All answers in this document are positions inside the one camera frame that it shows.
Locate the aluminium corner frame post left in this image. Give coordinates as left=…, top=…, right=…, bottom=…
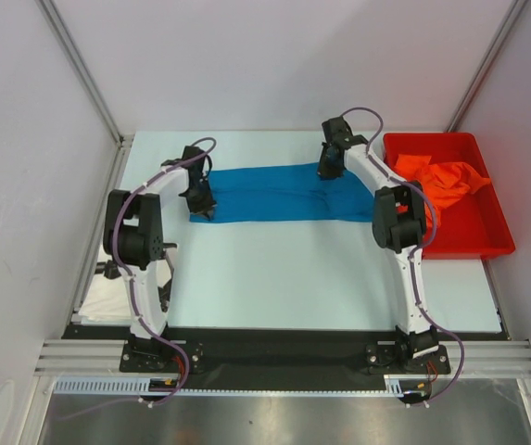
left=35, top=0, right=125, bottom=145

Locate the red plastic bin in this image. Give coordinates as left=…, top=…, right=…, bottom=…
left=384, top=133, right=515, bottom=260

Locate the white slotted cable duct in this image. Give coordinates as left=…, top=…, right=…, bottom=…
left=54, top=375, right=404, bottom=399

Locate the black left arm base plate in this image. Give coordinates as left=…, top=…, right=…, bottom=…
left=119, top=334, right=205, bottom=375

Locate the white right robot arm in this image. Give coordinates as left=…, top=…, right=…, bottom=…
left=317, top=116, right=438, bottom=372

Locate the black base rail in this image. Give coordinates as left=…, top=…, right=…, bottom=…
left=61, top=324, right=504, bottom=390

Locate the white cloth pile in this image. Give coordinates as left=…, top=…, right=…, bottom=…
left=79, top=245, right=176, bottom=324

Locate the orange t shirt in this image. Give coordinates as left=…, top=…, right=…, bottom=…
left=394, top=154, right=491, bottom=228

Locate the aluminium corner frame post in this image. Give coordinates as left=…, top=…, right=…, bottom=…
left=444, top=0, right=531, bottom=133
left=35, top=0, right=125, bottom=145

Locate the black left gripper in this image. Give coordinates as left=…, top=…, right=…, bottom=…
left=183, top=177, right=216, bottom=221

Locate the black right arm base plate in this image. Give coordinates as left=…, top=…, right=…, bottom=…
left=363, top=342, right=452, bottom=375

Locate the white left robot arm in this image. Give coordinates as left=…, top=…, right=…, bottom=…
left=103, top=136, right=217, bottom=371

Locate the aluminium corner frame post right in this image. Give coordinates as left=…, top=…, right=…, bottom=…
left=444, top=0, right=531, bottom=133

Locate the aluminium front frame rail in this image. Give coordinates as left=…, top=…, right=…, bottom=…
left=35, top=339, right=531, bottom=379

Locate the blue t shirt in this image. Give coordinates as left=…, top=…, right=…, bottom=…
left=189, top=163, right=373, bottom=223

